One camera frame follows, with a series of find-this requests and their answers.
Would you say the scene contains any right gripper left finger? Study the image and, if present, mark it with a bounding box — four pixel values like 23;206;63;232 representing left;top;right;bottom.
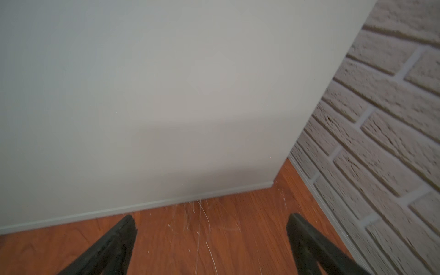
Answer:
59;215;138;275

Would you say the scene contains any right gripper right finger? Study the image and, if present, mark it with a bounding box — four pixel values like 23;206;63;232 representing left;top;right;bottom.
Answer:
286;213;369;275

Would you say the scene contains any grey metal cabinet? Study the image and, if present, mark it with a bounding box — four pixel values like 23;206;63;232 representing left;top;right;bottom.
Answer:
1;1;375;234

